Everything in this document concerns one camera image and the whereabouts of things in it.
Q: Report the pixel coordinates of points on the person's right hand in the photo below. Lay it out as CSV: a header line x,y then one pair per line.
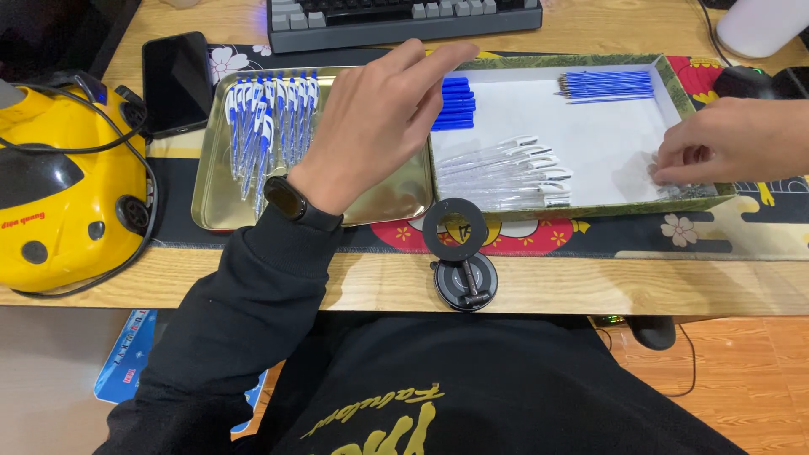
x,y
746,136

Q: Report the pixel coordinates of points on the person's left hand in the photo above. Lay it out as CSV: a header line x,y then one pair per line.
x,y
363,133

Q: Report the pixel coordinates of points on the black computer mouse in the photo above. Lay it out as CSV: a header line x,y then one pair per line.
x,y
742,82

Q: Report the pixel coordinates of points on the gold metal tray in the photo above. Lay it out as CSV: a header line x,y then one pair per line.
x,y
385,202

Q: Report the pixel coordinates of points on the pile of small metal springs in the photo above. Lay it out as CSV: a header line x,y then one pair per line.
x,y
689,191

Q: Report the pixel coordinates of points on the row of blue white pens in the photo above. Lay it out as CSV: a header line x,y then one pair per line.
x,y
268,126

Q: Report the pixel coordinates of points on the row of blue pen caps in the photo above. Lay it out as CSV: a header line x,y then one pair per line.
x,y
455,104

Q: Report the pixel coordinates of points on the black smartwatch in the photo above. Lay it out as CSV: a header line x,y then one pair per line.
x,y
292,199

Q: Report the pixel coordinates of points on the flower patterned desk mat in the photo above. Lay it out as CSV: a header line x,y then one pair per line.
x,y
695,234

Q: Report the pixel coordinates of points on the white plastic container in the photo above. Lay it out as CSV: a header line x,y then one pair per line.
x,y
765,25

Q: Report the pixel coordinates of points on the grey and black keyboard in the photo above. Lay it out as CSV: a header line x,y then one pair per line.
x,y
404,25

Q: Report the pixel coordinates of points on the green patterned box lid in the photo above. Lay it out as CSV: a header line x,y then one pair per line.
x,y
607,151

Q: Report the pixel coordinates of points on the bundle of blue ink refills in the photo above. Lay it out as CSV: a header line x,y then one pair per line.
x,y
607,86

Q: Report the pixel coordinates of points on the pile of clear pen barrels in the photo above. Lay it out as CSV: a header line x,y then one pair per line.
x,y
505,177

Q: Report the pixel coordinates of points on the black magnetic phone stand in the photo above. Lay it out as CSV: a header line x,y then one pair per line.
x,y
464,278

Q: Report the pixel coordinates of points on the black smartphone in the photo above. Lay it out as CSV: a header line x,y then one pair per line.
x,y
177,82

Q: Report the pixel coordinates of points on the person's black sweater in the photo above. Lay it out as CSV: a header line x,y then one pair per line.
x,y
493,392

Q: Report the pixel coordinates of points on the yellow plastic machine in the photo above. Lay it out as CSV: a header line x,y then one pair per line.
x,y
63,202

